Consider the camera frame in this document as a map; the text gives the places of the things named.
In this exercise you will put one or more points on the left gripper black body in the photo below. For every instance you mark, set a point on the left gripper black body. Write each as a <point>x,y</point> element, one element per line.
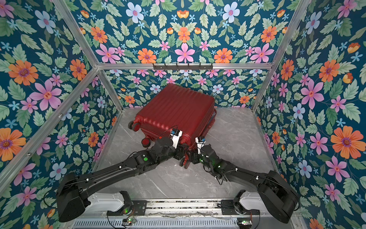
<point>179,152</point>

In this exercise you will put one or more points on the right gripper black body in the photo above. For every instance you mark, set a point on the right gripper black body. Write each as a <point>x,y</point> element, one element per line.
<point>198,159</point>

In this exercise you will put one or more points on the red hard-shell suitcase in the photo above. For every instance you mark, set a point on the red hard-shell suitcase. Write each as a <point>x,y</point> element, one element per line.
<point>176,107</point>

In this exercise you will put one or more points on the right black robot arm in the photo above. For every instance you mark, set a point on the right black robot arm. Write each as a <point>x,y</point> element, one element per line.
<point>272,193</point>

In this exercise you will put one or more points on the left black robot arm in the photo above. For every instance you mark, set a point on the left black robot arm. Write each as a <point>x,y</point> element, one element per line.
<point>73,192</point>

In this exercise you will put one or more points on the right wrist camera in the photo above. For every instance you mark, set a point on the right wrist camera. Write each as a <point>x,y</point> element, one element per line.
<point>200,142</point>

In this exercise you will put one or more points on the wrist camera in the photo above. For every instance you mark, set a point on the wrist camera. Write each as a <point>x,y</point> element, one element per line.
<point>200,142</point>
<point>175,135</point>

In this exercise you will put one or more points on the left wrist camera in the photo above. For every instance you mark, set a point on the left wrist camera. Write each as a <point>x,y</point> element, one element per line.
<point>175,135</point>

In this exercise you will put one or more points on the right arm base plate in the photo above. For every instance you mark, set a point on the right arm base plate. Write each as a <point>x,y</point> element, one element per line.
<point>229,207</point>

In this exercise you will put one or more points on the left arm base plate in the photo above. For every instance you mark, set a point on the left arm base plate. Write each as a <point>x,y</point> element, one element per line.
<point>136,208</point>

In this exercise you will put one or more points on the white slotted cable duct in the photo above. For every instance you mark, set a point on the white slotted cable duct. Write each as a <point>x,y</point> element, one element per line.
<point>158,223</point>

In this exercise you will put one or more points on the metal hook rail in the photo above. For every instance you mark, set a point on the metal hook rail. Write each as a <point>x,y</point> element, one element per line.
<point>178,67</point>

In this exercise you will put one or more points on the aluminium cage frame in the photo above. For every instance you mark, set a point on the aluminium cage frame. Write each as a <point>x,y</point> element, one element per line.
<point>18,161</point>

